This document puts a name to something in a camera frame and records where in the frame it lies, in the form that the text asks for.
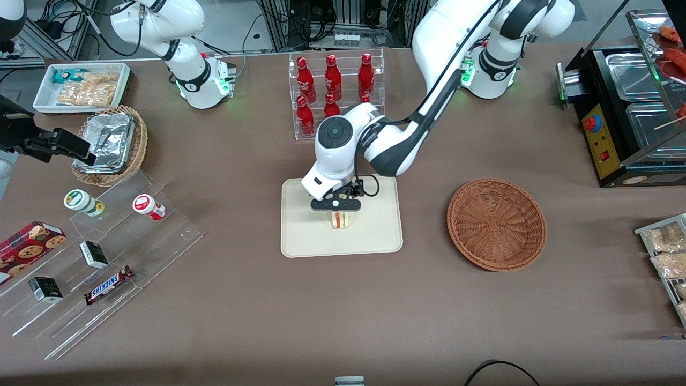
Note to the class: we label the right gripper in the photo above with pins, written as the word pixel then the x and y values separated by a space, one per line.
pixel 15 132

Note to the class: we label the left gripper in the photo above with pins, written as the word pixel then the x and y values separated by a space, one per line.
pixel 355 188

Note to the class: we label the triangular sandwich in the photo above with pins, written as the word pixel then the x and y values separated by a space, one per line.
pixel 341 221

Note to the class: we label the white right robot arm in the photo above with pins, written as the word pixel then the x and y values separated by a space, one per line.
pixel 187 64

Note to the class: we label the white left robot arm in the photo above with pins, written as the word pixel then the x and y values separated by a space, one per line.
pixel 445 48

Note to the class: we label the light wicker basket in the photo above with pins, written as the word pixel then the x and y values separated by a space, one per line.
pixel 140 142

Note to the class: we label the beige plastic tray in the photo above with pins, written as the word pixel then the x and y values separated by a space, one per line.
pixel 375 230

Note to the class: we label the brown wicker basket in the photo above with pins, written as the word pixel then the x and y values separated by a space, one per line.
pixel 496 225

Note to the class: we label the stack of foil trays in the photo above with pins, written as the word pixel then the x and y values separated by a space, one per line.
pixel 110 142

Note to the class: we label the green lid cup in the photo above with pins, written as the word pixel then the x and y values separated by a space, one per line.
pixel 80 201

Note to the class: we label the clear bag of chips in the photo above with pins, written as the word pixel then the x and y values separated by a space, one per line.
pixel 86 95
pixel 102 79

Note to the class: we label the white rectangular snack bin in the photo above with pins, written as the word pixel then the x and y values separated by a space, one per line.
pixel 45 94

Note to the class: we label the blue snack packet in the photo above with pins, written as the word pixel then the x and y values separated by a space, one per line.
pixel 67 75

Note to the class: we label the red lid cup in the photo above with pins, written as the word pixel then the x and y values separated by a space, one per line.
pixel 146 205

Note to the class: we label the small black box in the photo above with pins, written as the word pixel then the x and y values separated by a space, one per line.
pixel 94 254
pixel 45 289

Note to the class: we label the red cookie box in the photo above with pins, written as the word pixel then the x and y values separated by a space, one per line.
pixel 29 246

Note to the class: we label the clear acrylic bottle rack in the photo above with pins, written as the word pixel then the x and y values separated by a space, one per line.
pixel 293 69

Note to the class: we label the clear acrylic stepped display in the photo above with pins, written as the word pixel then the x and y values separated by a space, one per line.
pixel 161 241

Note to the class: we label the Snickers bar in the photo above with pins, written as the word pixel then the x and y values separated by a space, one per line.
pixel 109 286

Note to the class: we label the white power strip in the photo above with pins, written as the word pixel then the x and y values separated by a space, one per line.
pixel 347 39

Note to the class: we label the small grey device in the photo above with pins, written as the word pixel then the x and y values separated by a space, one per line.
pixel 349 381

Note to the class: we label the black hot food case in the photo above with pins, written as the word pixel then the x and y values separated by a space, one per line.
pixel 603 139

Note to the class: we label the steel food pan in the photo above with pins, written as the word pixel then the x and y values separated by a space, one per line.
pixel 632 75
pixel 651 128

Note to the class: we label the bagged fried snack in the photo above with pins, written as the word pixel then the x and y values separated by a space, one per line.
pixel 664 238
pixel 682 310
pixel 681 290
pixel 670 265

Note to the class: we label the red sausage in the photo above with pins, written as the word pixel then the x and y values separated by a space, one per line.
pixel 672 33
pixel 676 59

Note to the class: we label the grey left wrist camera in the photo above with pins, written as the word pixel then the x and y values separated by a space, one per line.
pixel 336 203

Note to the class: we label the aluminium frame post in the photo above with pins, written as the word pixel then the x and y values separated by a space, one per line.
pixel 415 10
pixel 276 24

